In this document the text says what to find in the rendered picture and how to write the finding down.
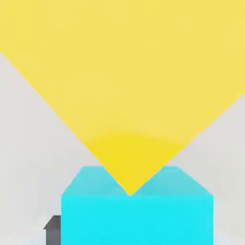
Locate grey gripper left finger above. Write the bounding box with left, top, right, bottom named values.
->
left=31, top=215, right=62, bottom=245

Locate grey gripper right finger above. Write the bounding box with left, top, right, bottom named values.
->
left=213, top=235, right=238, bottom=245

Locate small cyan cube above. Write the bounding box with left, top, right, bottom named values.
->
left=61, top=166, right=214, bottom=245

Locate large yellow box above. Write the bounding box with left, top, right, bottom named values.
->
left=0, top=0, right=245, bottom=196

